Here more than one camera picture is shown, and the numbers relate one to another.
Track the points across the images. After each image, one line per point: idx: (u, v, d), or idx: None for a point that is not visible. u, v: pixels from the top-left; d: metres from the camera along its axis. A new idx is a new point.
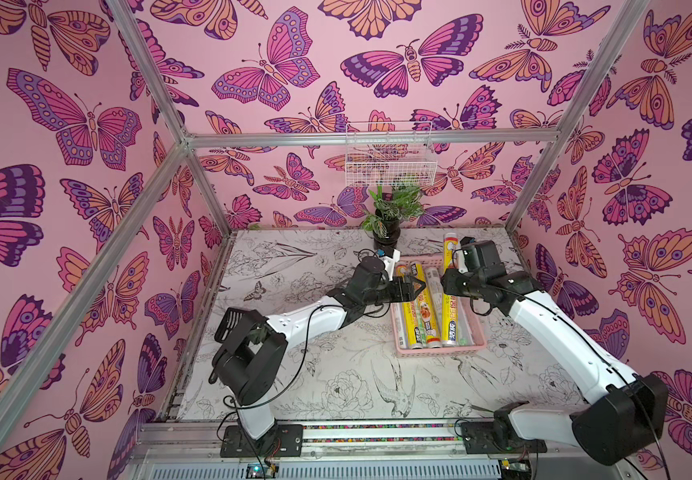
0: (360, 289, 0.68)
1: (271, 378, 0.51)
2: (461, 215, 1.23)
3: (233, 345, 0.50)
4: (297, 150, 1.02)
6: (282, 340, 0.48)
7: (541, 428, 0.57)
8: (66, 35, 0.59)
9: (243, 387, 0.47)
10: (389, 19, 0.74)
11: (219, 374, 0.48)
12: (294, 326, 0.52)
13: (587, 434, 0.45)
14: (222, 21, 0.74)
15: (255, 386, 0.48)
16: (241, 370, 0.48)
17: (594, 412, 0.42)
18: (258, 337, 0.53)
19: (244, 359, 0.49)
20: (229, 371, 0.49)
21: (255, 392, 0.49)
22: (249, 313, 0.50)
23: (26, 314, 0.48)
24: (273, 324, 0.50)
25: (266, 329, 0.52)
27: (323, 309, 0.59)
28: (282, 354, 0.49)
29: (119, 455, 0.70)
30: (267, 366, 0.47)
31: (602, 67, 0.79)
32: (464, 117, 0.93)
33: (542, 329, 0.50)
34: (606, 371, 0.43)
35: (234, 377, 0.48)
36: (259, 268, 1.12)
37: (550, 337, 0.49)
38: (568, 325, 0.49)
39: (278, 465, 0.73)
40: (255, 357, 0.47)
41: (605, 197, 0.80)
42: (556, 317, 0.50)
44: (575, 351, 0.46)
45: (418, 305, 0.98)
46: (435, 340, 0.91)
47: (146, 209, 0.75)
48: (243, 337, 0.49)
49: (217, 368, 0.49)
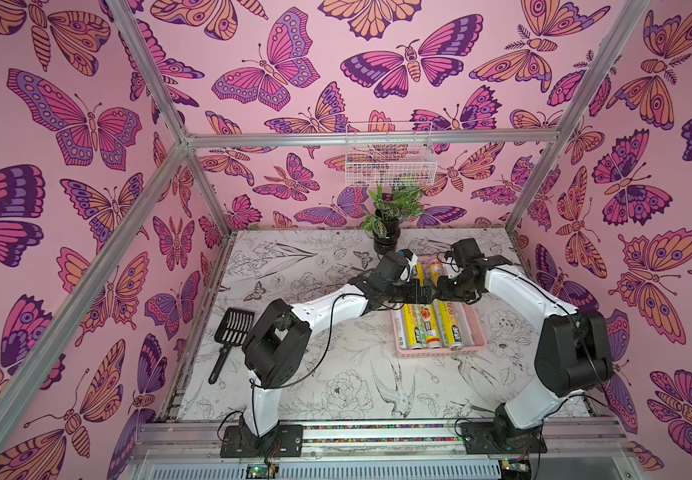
0: (383, 278, 0.70)
1: (296, 364, 0.54)
2: (461, 215, 1.23)
3: (262, 331, 0.52)
4: (297, 150, 1.02)
6: (307, 327, 0.50)
7: (528, 402, 0.59)
8: (66, 35, 0.59)
9: (271, 370, 0.50)
10: (389, 19, 0.74)
11: (248, 357, 0.54)
12: (316, 314, 0.54)
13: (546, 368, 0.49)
14: (222, 22, 0.74)
15: (282, 370, 0.51)
16: (269, 354, 0.51)
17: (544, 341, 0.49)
18: (283, 325, 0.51)
19: (272, 344, 0.53)
20: (257, 354, 0.52)
21: (281, 377, 0.52)
22: (275, 301, 0.53)
23: (26, 314, 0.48)
24: (297, 312, 0.53)
25: (291, 317, 0.54)
27: (344, 298, 0.61)
28: (307, 342, 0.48)
29: (119, 456, 0.70)
30: (295, 350, 0.50)
31: (602, 68, 0.79)
32: (464, 117, 0.93)
33: (507, 289, 0.59)
34: (554, 305, 0.52)
35: (263, 361, 0.51)
36: (259, 268, 1.12)
37: (514, 294, 0.57)
38: (527, 282, 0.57)
39: (278, 465, 0.73)
40: (282, 343, 0.50)
41: (605, 197, 0.80)
42: (517, 278, 0.60)
44: (531, 298, 0.54)
45: (419, 306, 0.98)
46: (436, 340, 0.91)
47: (146, 209, 0.75)
48: (271, 323, 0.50)
49: (246, 354, 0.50)
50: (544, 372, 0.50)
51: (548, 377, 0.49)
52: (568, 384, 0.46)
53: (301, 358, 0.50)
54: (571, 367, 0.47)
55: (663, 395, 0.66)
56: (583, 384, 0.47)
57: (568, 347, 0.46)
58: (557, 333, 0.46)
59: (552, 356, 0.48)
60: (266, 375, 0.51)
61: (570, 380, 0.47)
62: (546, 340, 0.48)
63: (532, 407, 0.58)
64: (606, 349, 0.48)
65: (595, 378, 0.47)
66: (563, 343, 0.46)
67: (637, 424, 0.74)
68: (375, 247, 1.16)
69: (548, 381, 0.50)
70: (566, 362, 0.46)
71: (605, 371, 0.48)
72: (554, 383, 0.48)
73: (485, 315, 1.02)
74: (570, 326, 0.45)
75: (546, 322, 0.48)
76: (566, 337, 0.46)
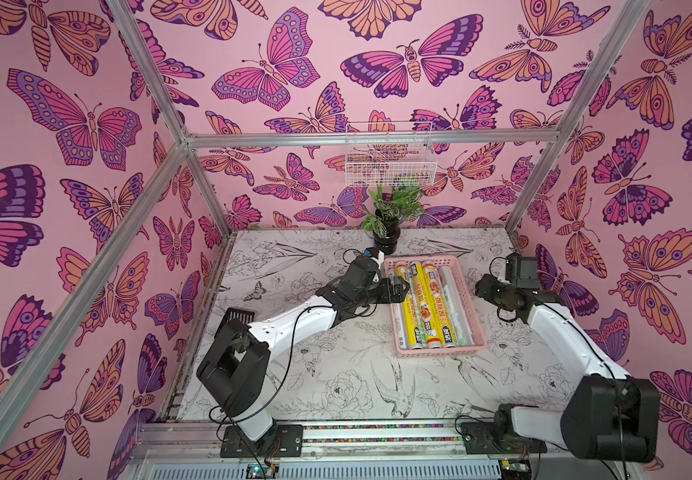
0: (353, 286, 0.66)
1: (258, 388, 0.50)
2: (460, 215, 1.23)
3: (217, 356, 0.48)
4: (297, 150, 1.02)
6: (264, 349, 0.46)
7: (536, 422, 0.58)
8: (67, 35, 0.60)
9: (228, 398, 0.45)
10: (389, 19, 0.74)
11: (205, 386, 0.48)
12: (277, 333, 0.50)
13: (574, 426, 0.45)
14: (222, 22, 0.74)
15: (241, 397, 0.47)
16: (226, 381, 0.47)
17: (577, 399, 0.44)
18: (241, 347, 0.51)
19: (229, 369, 0.48)
20: (214, 382, 0.47)
21: (243, 404, 0.49)
22: (230, 323, 0.48)
23: (26, 314, 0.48)
24: (256, 332, 0.49)
25: (249, 339, 0.50)
27: (310, 311, 0.57)
28: (266, 363, 0.47)
29: (119, 456, 0.70)
30: (254, 374, 0.46)
31: (602, 67, 0.79)
32: (464, 117, 0.93)
33: (551, 331, 0.54)
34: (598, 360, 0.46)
35: (220, 388, 0.46)
36: (259, 268, 1.12)
37: (557, 337, 0.52)
38: (575, 329, 0.52)
39: (278, 465, 0.73)
40: (238, 367, 0.46)
41: (605, 197, 0.80)
42: (565, 322, 0.54)
44: (572, 346, 0.49)
45: (418, 306, 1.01)
46: (435, 340, 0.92)
47: (146, 210, 0.75)
48: (226, 347, 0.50)
49: (202, 383, 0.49)
50: (570, 426, 0.46)
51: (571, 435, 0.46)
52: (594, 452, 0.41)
53: (262, 381, 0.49)
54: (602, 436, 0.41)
55: (663, 395, 0.66)
56: (611, 455, 0.42)
57: (604, 414, 0.41)
58: (594, 395, 0.41)
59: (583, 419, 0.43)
60: (224, 405, 0.46)
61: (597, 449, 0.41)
62: (580, 398, 0.44)
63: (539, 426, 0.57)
64: (649, 424, 0.41)
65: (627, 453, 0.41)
66: (601, 408, 0.41)
67: None
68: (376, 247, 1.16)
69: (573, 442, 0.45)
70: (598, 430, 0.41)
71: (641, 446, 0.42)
72: (576, 445, 0.45)
73: (485, 315, 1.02)
74: (612, 390, 0.41)
75: (585, 379, 0.43)
76: (606, 403, 0.41)
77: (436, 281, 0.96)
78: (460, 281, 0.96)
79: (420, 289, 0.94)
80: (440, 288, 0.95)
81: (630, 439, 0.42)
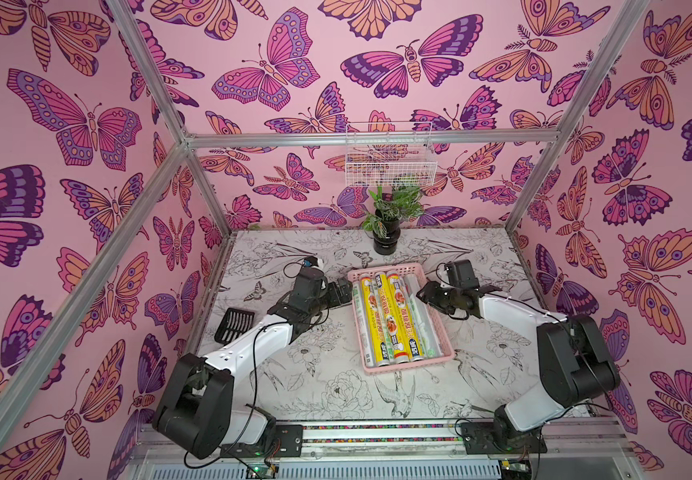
0: (303, 297, 0.68)
1: (227, 419, 0.47)
2: (460, 215, 1.23)
3: (173, 399, 0.44)
4: (297, 150, 1.02)
6: (227, 376, 0.44)
7: (532, 406, 0.58)
8: (66, 35, 0.59)
9: (195, 438, 0.42)
10: (389, 19, 0.74)
11: (165, 432, 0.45)
12: (238, 357, 0.49)
13: (550, 379, 0.49)
14: (222, 22, 0.74)
15: (210, 433, 0.44)
16: (190, 421, 0.44)
17: (543, 352, 0.49)
18: (200, 381, 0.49)
19: (189, 408, 0.45)
20: (174, 427, 0.44)
21: (212, 440, 0.45)
22: (184, 358, 0.46)
23: (26, 314, 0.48)
24: (214, 361, 0.47)
25: (208, 371, 0.47)
27: (267, 331, 0.56)
28: (230, 390, 0.45)
29: (119, 456, 0.70)
30: (219, 405, 0.43)
31: (602, 68, 0.79)
32: (464, 118, 0.93)
33: (499, 310, 0.61)
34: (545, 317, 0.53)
35: (185, 430, 0.43)
36: (259, 269, 1.12)
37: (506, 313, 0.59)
38: (516, 302, 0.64)
39: (278, 465, 0.73)
40: (202, 402, 0.43)
41: (605, 197, 0.80)
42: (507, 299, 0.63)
44: (520, 313, 0.56)
45: (384, 320, 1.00)
46: (402, 354, 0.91)
47: (145, 210, 0.75)
48: (183, 385, 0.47)
49: (162, 430, 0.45)
50: (548, 381, 0.49)
51: (553, 391, 0.49)
52: (576, 395, 0.45)
53: (230, 411, 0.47)
54: (575, 375, 0.46)
55: (663, 396, 0.66)
56: (589, 392, 0.46)
57: (566, 353, 0.47)
58: (552, 339, 0.47)
59: (555, 366, 0.47)
60: (191, 446, 0.43)
61: (577, 391, 0.45)
62: (544, 349, 0.48)
63: (535, 411, 0.57)
64: (604, 351, 0.48)
65: (602, 387, 0.46)
66: (562, 350, 0.47)
67: (637, 424, 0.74)
68: (375, 247, 1.16)
69: (556, 394, 0.48)
70: (569, 369, 0.46)
71: (613, 379, 0.47)
72: (560, 394, 0.47)
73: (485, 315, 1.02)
74: (564, 333, 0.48)
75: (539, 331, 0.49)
76: (562, 341, 0.47)
77: (401, 290, 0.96)
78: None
79: (385, 301, 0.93)
80: (405, 298, 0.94)
81: (601, 374, 0.47)
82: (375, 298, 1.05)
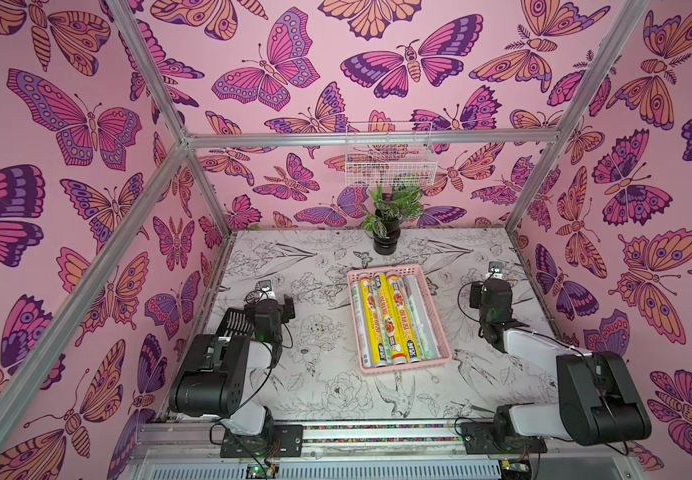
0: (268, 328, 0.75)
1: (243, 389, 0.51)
2: (461, 215, 1.23)
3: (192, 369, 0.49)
4: (297, 150, 1.02)
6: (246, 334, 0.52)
7: (537, 419, 0.58)
8: (66, 35, 0.59)
9: (223, 394, 0.46)
10: (389, 19, 0.74)
11: (185, 400, 0.46)
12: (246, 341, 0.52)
13: (572, 416, 0.46)
14: (222, 22, 0.74)
15: (233, 393, 0.47)
16: (212, 384, 0.46)
17: (564, 386, 0.47)
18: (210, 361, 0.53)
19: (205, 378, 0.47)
20: (195, 395, 0.46)
21: (233, 404, 0.47)
22: (197, 341, 0.51)
23: (26, 314, 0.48)
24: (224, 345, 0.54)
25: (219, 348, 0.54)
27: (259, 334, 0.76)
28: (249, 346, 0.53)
29: (119, 456, 0.70)
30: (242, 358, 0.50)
31: (602, 68, 0.79)
32: (463, 118, 0.94)
33: (524, 344, 0.60)
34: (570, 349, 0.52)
35: (210, 391, 0.46)
36: (259, 269, 1.12)
37: (530, 345, 0.58)
38: (541, 337, 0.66)
39: (278, 465, 0.73)
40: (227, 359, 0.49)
41: (605, 197, 0.80)
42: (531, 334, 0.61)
44: (543, 344, 0.56)
45: (383, 321, 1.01)
46: (400, 355, 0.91)
47: (146, 210, 0.75)
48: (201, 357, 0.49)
49: (181, 399, 0.46)
50: (570, 417, 0.46)
51: (576, 429, 0.45)
52: (597, 435, 0.42)
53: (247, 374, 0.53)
54: (598, 416, 0.43)
55: (663, 395, 0.66)
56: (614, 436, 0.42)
57: (587, 390, 0.44)
58: (572, 373, 0.45)
59: (576, 403, 0.45)
60: (217, 402, 0.46)
61: (598, 430, 0.42)
62: (565, 382, 0.46)
63: (538, 424, 0.57)
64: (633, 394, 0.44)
65: (630, 432, 0.43)
66: (583, 385, 0.45)
67: None
68: (375, 247, 1.16)
69: (579, 433, 0.45)
70: (589, 407, 0.43)
71: (641, 427, 0.43)
72: (581, 433, 0.44)
73: None
74: (586, 368, 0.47)
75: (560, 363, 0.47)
76: (583, 378, 0.45)
77: (400, 291, 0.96)
78: (425, 289, 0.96)
79: (384, 302, 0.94)
80: (405, 299, 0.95)
81: (628, 419, 0.43)
82: (374, 299, 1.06)
